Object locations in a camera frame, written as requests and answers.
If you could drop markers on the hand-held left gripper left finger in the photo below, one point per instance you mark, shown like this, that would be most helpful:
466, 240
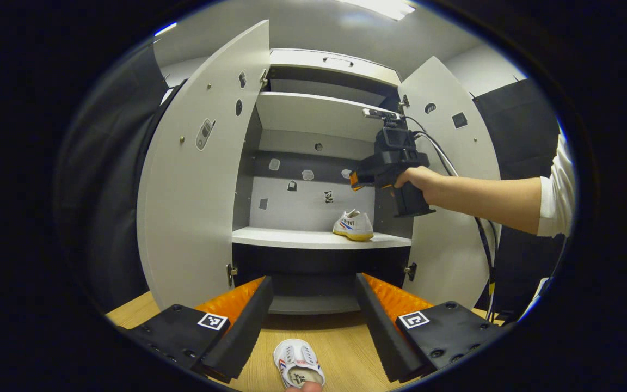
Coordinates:
243, 337

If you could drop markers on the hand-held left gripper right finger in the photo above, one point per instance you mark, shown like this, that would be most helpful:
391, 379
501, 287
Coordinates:
381, 332

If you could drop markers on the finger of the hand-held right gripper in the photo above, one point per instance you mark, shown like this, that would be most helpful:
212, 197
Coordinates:
361, 179

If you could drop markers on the white canvas shoe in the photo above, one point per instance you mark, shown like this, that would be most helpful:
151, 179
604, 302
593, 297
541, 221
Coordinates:
298, 362
354, 226

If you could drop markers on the white shoe cabinet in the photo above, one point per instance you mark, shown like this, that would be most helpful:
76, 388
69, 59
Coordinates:
302, 207

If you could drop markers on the white door with headphone sticker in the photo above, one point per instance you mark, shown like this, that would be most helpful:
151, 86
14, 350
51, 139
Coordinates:
444, 261

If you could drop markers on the white door with phone sticker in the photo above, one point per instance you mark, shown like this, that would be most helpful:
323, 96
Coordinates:
194, 218

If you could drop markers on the white cabinet shelf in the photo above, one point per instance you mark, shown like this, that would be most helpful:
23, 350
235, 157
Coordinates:
302, 238
313, 114

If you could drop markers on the ceiling light panel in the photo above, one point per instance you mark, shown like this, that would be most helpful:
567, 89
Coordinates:
381, 6
165, 28

